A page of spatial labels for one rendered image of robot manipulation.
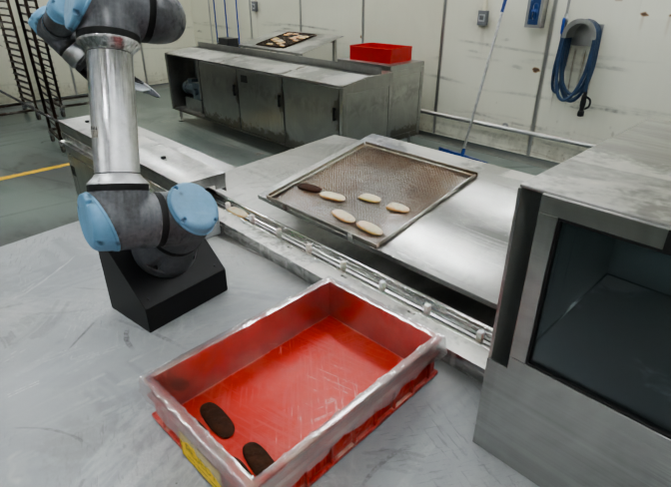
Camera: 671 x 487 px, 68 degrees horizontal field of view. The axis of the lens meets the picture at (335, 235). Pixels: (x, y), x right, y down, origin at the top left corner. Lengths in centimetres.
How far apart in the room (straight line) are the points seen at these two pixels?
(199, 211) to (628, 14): 411
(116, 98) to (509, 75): 440
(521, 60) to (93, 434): 464
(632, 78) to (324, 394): 411
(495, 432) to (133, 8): 101
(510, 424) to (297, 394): 39
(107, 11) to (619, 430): 108
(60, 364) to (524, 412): 92
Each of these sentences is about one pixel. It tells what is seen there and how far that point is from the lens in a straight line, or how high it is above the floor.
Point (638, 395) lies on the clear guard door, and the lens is 77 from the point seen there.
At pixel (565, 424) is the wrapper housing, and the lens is 84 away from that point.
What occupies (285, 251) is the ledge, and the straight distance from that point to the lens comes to 141.
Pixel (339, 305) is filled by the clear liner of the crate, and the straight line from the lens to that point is 116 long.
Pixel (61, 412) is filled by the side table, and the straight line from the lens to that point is 112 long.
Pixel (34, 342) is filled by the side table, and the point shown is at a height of 82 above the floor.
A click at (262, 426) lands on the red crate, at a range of 97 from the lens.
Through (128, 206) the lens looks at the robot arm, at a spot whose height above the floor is 116.
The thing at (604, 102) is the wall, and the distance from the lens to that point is 483.
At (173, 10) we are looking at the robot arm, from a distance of 116.
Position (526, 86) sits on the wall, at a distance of 508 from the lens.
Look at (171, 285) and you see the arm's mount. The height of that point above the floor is 90.
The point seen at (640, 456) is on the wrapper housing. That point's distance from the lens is 82.
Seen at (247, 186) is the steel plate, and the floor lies 82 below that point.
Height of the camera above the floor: 154
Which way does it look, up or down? 27 degrees down
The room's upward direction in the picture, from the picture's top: straight up
